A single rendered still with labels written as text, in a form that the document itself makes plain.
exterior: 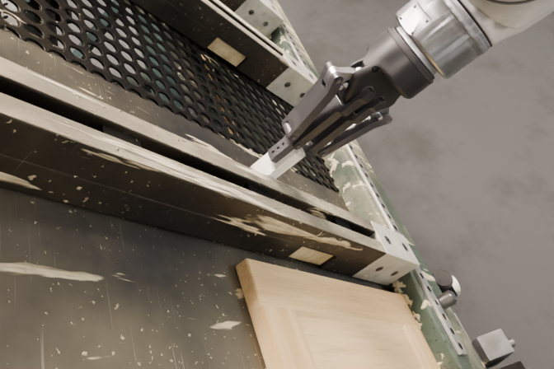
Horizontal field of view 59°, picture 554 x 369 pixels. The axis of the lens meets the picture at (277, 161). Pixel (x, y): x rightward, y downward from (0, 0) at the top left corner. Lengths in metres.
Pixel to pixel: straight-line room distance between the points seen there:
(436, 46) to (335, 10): 2.44
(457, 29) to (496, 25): 0.04
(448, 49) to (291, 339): 0.33
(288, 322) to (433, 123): 1.91
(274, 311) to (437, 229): 1.55
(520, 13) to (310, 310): 0.38
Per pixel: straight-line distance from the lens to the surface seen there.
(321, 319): 0.62
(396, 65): 0.52
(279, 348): 0.52
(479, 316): 1.94
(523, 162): 2.38
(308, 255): 0.67
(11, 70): 0.41
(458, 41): 0.51
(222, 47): 0.93
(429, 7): 0.52
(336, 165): 1.01
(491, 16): 0.51
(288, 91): 1.06
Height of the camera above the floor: 1.70
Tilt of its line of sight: 53 degrees down
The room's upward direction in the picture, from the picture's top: straight up
